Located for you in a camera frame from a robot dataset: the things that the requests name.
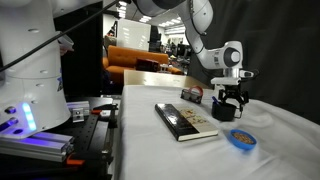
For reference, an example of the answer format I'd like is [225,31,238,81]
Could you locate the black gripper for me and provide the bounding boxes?
[217,83,250,113]

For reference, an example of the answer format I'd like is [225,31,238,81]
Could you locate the black cup with handle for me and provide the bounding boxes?
[211,101,243,122]

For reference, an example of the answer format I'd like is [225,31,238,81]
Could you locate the grey handheld controller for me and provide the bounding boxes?
[57,33,75,53]

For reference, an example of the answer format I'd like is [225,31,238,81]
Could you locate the person's hand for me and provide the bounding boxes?
[59,44,70,57]

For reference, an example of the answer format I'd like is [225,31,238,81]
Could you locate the blue bowl of cereal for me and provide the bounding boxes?
[228,129,258,151]

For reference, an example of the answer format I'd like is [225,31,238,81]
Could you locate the tape dispenser with red tape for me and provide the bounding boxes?
[180,85,204,105]

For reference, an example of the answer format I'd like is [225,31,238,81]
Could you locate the black and cream textbook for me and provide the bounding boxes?
[154,103,220,142]

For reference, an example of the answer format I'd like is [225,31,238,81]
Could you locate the brown wooden board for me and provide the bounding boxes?
[123,69,212,89]

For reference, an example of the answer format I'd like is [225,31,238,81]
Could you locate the white tablecloth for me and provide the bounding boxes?
[114,83,320,180]

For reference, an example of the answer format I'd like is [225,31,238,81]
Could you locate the dark cushion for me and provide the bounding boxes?
[135,57,161,72]

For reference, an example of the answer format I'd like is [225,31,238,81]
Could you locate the orange sofa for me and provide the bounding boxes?
[102,44,185,86]

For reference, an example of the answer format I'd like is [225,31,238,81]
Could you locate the white projection screen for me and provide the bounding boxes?
[116,18,152,52]

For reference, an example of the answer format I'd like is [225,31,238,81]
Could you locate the black clamp with orange grip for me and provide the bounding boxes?
[64,150,114,168]
[91,103,119,116]

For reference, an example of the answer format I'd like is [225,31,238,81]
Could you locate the black perforated breadboard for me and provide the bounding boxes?
[0,96,118,180]

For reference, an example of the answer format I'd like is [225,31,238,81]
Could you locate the black partition panel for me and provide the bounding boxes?
[53,0,104,98]

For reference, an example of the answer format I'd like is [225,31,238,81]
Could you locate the aluminium extrusion bar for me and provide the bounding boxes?
[66,100,91,116]
[0,141,73,163]
[0,131,75,148]

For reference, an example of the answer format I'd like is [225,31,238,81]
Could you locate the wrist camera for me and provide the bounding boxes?
[239,68,260,79]

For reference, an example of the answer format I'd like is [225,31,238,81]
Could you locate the small metal bracket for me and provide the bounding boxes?
[71,107,85,123]

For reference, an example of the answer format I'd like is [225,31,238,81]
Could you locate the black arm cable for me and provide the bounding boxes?
[0,0,122,73]

